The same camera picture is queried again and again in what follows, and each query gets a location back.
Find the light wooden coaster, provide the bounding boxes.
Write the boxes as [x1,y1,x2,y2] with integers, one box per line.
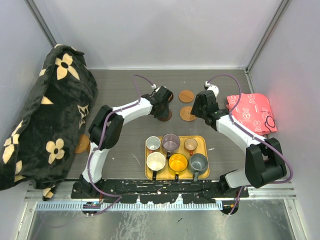
[179,106,197,122]
[178,90,194,103]

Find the grey mug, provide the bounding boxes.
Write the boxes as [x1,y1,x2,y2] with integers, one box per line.
[188,153,208,182]

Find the purple glass mug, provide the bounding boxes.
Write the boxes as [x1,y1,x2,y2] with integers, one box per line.
[161,133,181,160]

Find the dark walnut coaster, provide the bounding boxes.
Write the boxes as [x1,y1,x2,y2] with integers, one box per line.
[157,110,172,122]

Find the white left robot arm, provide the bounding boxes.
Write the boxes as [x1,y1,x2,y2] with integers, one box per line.
[79,86,174,198]

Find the dark brown ringed coaster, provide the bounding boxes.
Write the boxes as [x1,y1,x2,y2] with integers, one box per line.
[168,94,174,103]

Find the black floral plush blanket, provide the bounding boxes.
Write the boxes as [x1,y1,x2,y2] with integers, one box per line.
[0,44,98,201]

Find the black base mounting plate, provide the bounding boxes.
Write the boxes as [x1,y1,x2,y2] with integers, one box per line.
[71,179,239,204]

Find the large white mug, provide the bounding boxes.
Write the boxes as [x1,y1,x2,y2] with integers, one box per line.
[146,152,166,181]

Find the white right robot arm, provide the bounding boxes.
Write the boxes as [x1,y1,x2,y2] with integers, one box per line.
[191,89,290,197]

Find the small white mug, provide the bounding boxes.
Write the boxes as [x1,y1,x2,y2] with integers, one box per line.
[145,136,161,153]

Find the yellow plastic tray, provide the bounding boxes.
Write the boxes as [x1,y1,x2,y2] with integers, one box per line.
[144,135,209,180]

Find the pink patterned plastic package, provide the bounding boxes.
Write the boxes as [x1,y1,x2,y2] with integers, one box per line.
[226,93,278,136]

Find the light woven coaster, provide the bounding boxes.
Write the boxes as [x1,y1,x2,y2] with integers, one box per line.
[75,134,90,154]

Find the yellow mug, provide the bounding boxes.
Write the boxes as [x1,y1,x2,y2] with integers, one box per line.
[168,153,188,182]

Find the small orange cup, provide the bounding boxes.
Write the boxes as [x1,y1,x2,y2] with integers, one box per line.
[184,138,198,156]

